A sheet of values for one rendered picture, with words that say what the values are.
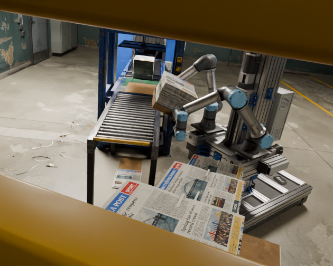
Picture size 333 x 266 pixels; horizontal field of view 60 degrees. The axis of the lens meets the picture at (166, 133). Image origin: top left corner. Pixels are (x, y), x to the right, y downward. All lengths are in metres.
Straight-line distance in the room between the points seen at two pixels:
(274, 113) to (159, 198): 1.98
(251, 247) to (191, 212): 1.04
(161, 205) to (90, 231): 0.62
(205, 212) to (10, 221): 0.66
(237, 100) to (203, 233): 1.31
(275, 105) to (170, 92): 0.97
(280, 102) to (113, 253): 2.52
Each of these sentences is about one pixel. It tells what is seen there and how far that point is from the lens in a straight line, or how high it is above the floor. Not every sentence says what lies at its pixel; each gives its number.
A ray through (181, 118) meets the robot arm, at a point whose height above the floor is 1.12.
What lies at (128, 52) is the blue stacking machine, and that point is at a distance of 5.75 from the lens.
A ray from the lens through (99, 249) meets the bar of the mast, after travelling 0.21.
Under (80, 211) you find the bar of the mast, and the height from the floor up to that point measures 1.65.
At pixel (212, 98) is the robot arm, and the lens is 2.08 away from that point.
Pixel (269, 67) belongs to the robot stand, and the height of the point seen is 1.45.
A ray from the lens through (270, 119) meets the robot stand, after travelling 2.72.
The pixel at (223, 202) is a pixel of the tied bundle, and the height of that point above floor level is 1.06.
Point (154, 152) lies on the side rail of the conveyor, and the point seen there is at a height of 0.74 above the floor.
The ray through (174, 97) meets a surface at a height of 1.17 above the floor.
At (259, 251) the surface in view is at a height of 0.60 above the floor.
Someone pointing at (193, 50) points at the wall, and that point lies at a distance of 10.95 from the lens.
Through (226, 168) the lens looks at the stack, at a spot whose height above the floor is 0.83.
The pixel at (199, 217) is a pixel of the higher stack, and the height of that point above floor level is 1.29.
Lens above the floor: 1.80
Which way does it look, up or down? 24 degrees down
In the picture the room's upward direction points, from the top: 7 degrees clockwise
